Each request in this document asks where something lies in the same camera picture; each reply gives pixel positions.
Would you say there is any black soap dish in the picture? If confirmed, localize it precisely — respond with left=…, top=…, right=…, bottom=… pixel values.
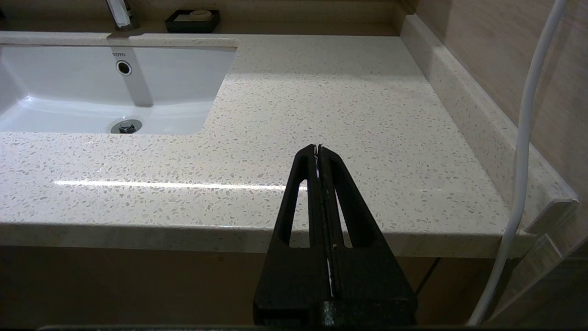
left=165, top=10, right=221, bottom=34

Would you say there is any white cable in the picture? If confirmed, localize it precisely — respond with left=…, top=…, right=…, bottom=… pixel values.
left=465, top=0, right=568, bottom=327

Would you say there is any chrome sink drain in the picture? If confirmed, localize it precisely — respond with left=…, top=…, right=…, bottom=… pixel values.
left=111, top=119, right=142, bottom=134

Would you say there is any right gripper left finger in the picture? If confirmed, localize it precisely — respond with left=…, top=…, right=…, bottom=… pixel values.
left=253, top=144, right=332, bottom=325

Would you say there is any wooden vanity cabinet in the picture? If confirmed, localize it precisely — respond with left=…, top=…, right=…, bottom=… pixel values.
left=0, top=244, right=506, bottom=327

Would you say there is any round soap bar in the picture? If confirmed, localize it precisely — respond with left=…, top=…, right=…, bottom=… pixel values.
left=176, top=10, right=213, bottom=22

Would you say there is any white sink basin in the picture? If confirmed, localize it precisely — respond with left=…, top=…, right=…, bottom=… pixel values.
left=0, top=44, right=238, bottom=135

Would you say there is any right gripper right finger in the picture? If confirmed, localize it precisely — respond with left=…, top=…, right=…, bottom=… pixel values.
left=318, top=145, right=418, bottom=325

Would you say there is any chrome faucet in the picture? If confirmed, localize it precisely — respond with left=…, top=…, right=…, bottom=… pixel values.
left=106, top=0, right=138, bottom=31

